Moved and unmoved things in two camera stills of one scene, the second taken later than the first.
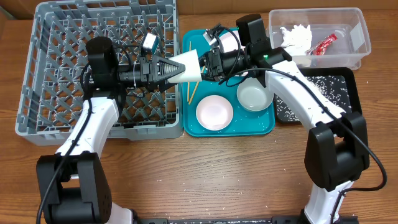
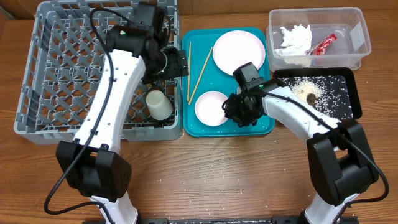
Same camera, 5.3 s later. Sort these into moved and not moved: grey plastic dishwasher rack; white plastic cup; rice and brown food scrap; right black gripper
Moved: right black gripper; white plastic cup
Not moved: rice and brown food scrap; grey plastic dishwasher rack
